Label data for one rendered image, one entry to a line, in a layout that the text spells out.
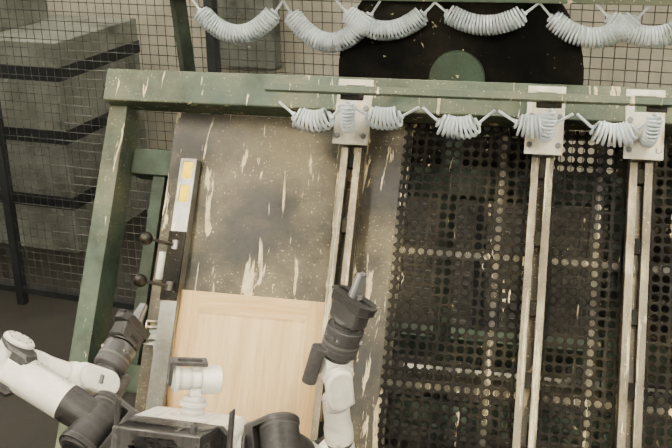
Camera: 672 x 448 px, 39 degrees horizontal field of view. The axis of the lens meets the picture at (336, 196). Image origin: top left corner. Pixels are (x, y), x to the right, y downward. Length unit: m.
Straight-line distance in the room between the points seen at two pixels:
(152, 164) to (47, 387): 0.90
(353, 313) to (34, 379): 0.75
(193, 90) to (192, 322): 0.67
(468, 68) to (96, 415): 1.60
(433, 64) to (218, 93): 0.74
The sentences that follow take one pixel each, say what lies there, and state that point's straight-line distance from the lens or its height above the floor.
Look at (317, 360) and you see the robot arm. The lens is 2.21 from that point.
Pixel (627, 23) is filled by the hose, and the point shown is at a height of 2.05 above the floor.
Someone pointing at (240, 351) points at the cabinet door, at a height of 1.23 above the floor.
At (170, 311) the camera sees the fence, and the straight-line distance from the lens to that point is 2.75.
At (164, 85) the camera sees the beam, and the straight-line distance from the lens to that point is 2.84.
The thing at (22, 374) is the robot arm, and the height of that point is 1.43.
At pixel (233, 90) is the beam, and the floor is 1.90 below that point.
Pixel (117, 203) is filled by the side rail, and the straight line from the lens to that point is 2.89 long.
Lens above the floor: 2.54
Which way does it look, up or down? 20 degrees down
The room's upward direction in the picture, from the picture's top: 1 degrees counter-clockwise
